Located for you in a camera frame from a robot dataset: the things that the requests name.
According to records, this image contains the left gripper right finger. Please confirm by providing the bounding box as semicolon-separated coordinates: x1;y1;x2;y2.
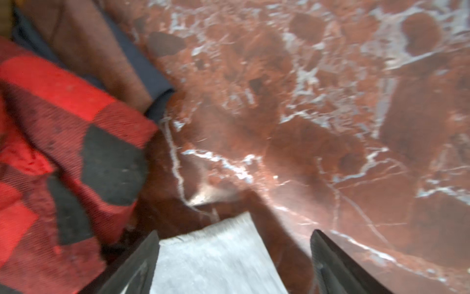
310;230;392;294

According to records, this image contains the grey long sleeve shirt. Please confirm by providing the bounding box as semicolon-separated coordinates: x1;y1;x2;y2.
150;212;287;294

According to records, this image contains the red black plaid shirt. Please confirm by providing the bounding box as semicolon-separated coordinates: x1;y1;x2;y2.
0;0;175;294

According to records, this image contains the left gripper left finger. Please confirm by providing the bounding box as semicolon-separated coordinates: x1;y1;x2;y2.
80;230;160;294

